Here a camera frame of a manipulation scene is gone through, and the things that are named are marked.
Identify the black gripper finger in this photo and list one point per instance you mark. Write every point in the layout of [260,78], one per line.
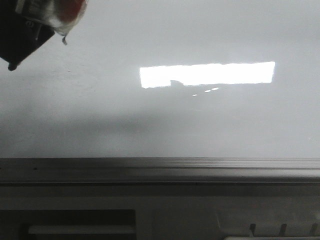
[19,37]

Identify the white black whiteboard marker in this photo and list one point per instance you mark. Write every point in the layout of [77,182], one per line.
[61,16]

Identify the white whiteboard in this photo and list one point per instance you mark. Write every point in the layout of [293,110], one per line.
[170,78]

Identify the grey slotted cabinet panel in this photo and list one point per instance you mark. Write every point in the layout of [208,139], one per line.
[160,212]

